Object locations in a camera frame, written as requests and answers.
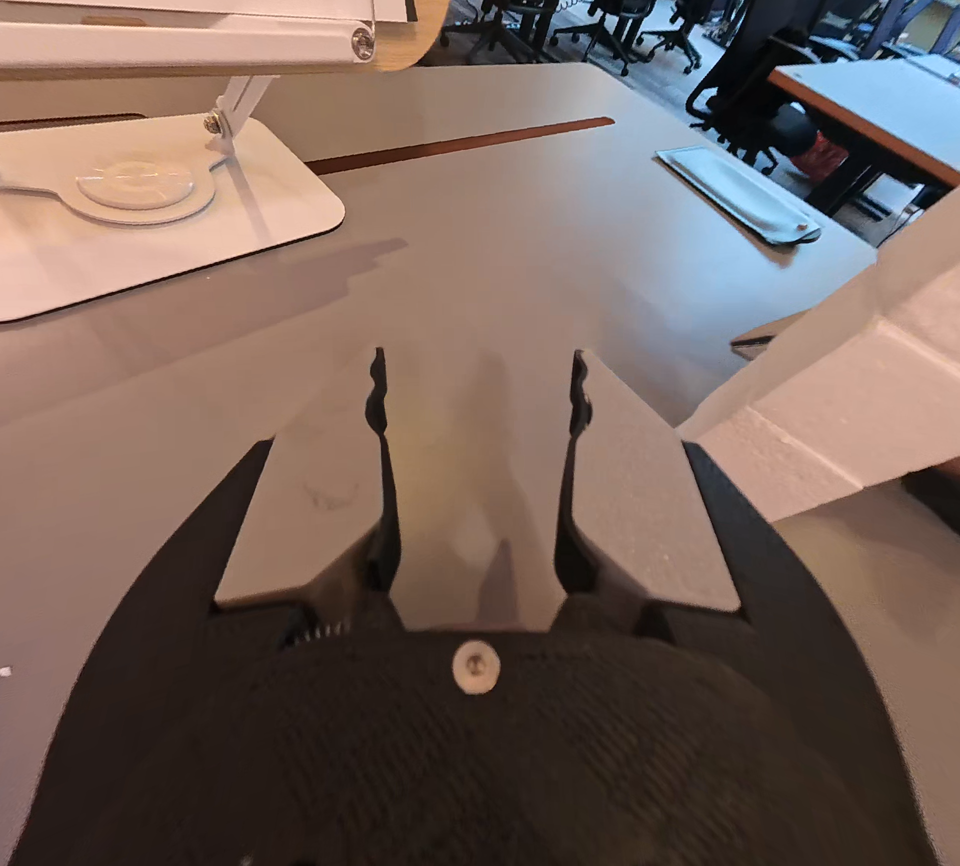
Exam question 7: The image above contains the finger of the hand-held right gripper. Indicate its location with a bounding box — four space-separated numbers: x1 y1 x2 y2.
731 326 785 361

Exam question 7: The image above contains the white hard foam cube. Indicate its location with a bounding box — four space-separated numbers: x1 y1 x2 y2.
720 266 960 491
678 401 864 524
873 187 960 316

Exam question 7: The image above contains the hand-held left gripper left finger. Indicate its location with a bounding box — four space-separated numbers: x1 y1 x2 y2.
213 347 402 617

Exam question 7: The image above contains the grey office table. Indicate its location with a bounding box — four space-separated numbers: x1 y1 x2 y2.
768 56 960 218

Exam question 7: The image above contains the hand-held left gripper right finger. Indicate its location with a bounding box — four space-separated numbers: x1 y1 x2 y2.
555 350 744 635

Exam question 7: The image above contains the grey table cable tray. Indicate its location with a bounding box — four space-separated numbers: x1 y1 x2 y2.
656 146 822 246

